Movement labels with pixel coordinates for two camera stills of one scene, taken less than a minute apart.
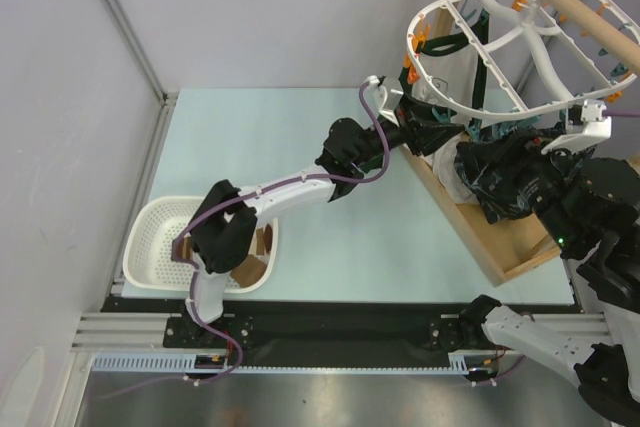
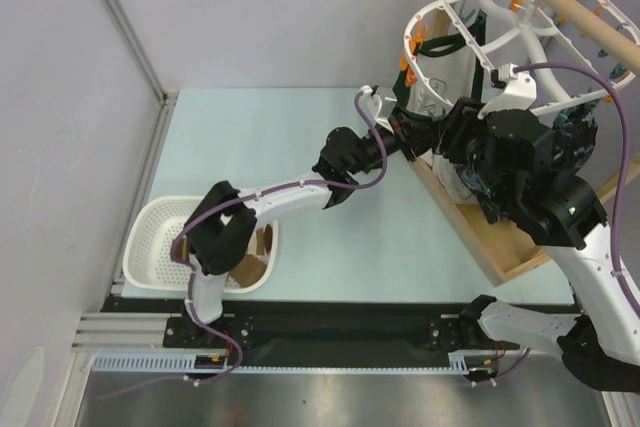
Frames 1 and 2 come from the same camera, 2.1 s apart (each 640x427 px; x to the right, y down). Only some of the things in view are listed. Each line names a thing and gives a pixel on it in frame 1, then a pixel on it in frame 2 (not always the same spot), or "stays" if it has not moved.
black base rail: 305,325 stays
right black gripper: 542,167 to 455,123
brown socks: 247,270 stays
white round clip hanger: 535,43 stays
